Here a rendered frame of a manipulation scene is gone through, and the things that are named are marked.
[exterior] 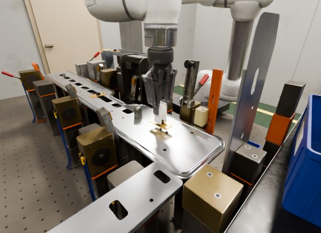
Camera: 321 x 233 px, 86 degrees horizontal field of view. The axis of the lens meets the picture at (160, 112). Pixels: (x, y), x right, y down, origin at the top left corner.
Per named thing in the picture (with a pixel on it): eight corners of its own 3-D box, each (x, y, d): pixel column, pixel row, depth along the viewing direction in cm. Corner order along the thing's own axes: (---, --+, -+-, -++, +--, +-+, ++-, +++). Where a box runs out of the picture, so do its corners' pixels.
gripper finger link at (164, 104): (158, 100, 57) (160, 100, 58) (159, 119, 60) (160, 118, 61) (165, 103, 55) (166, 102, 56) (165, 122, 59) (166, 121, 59)
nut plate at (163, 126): (148, 121, 61) (148, 118, 60) (156, 117, 63) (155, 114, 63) (165, 130, 55) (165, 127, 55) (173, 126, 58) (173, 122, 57)
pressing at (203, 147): (39, 76, 129) (38, 74, 128) (70, 71, 143) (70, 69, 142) (184, 186, 40) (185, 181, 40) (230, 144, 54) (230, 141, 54)
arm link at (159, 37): (136, 25, 46) (137, 48, 49) (160, 24, 40) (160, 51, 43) (161, 25, 52) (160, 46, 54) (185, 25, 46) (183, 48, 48)
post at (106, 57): (107, 103, 156) (100, 52, 136) (114, 100, 161) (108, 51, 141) (112, 105, 151) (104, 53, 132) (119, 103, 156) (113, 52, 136)
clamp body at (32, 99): (31, 121, 128) (12, 71, 112) (51, 114, 136) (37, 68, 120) (33, 125, 122) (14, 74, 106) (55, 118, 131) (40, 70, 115)
